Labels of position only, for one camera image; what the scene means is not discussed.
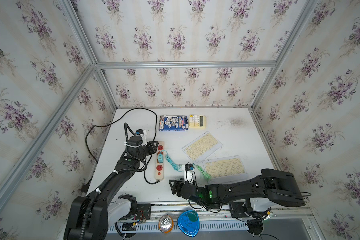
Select green charger plug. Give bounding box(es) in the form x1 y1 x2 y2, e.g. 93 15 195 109
157 152 164 164

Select green charging cable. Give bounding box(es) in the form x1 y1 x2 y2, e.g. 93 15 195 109
163 149 212 181

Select white yellow keyboard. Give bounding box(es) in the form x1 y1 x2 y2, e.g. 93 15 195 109
203 156 248 184
182 132 223 163

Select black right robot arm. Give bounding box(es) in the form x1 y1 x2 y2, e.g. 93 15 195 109
169 169 305 210

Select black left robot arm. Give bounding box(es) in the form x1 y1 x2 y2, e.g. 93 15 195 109
63 136 159 240

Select cream power strip red sockets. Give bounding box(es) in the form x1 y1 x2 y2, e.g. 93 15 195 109
155 141 165 181

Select blue paperback book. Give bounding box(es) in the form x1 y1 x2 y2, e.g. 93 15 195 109
159 115 186 132

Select blue marker pen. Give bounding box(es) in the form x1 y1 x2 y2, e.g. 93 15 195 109
184 116 189 130

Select cream yellow calculator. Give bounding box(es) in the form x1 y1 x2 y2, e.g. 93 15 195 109
188 115 207 129

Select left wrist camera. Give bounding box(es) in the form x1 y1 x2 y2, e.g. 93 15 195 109
135 129 147 146

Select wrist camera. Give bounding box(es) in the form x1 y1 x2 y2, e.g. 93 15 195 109
135 129 147 146
183 163 195 184

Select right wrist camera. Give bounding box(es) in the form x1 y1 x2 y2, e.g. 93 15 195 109
183 163 195 184

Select aluminium front rail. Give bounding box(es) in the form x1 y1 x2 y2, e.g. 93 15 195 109
64 198 314 224

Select black power cable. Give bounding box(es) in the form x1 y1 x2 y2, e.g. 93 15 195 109
80 107 161 193

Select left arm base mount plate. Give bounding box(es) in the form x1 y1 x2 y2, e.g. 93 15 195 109
118 204 152 221

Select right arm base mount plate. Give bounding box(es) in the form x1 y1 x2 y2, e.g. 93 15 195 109
229 201 249 218

